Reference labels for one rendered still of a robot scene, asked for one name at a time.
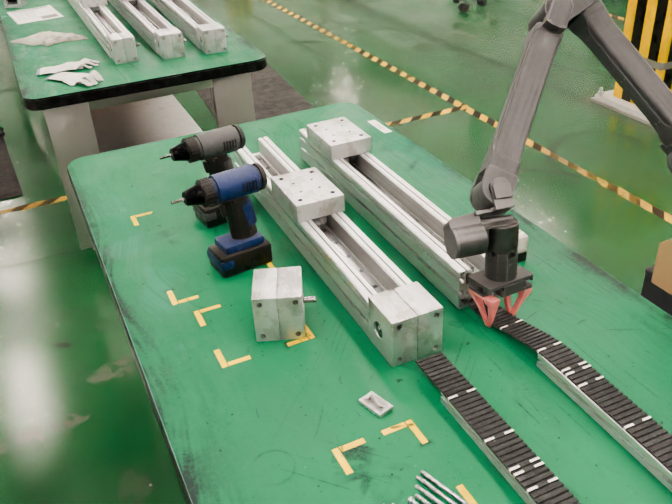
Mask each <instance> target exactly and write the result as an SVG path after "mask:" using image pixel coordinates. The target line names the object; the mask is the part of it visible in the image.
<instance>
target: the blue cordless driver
mask: <svg viewBox="0 0 672 504"><path fill-rule="evenodd" d="M266 185H267V176H266V172H265V170H264V168H263V167H262V166H261V165H260V164H258V163H253V164H247V165H243V166H240V167H237V168H233V169H230V170H226V171H223V172H220V173H216V174H213V175H210V176H209V177H208V178H207V177H206V178H202V179H199V180H196V182H195V185H193V186H192V187H190V188H188V189H187V190H185V191H183V192H182V198H181V199H177V200H174V201H171V204H176V203H179V202H182V201H184V203H185V205H187V206H195V205H202V206H203V207H205V208H206V207H209V206H213V205H216V203H217V204H219V208H220V211H221V214H222V216H223V217H224V218H225V217H226V220H227V223H228V226H229V230H230V233H227V234H224V235H221V236H218V237H216V238H215V244H212V245H210V246H208V249H207V254H208V258H209V259H210V263H211V265H212V266H213V267H214V268H215V269H216V270H217V271H218V272H219V273H220V274H221V275H222V276H223V278H228V277H231V276H234V275H236V274H239V273H242V272H245V271H247V270H250V269H253V268H255V267H258V266H261V265H264V264H266V263H269V262H271V261H272V250H271V243H270V242H269V241H268V240H267V239H266V238H264V236H263V235H262V234H261V233H260V232H259V231H258V230H257V227H256V224H255V223H256V222H257V218H256V215H255V211H254V208H253V204H252V201H251V198H250V197H248V196H247V195H250V194H253V193H256V192H259V191H260V190H263V189H265V188H266Z"/></svg>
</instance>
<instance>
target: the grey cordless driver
mask: <svg viewBox="0 0 672 504"><path fill-rule="evenodd" d="M245 142H246V140H245V135H244V132H243V130H242V128H241V127H240V126H238V125H237V124H235V125H232V126H231V125H229V126H225V127H221V128H218V129H214V130H210V131H206V132H203V133H199V134H195V135H193V137H192V136H190V137H187V138H183V139H182V141H181V143H179V144H178V145H176V146H174V147H172V148H171V149H170V150H169V153H170V154H168V155H165V156H161V157H160V160H162V159H165V158H169V157H171V159H172V160H173V161H187V162H189V163H193V162H197V161H200V160H201V161H202V163H203V166H204V169H205V172H206V173H209V175H213V174H216V173H220V172H223V171H226V170H230V169H233V168H234V165H233V161H232V158H231V156H230V155H227V153H231V152H234V151H237V150H239V149H242V148H244V145H245ZM203 160H204V161H203ZM193 210H194V211H195V215H196V217H197V218H198V219H199V220H200V221H201V222H202V223H203V224H204V225H205V226H206V227H207V228H211V227H214V226H217V225H220V224H223V223H226V222H227V220H226V217H225V218H224V217H223V216H222V214H221V211H220V208H219V204H217V203H216V205H213V206H209V207H206V208H205V207H203V206H202V205H195V206H193Z"/></svg>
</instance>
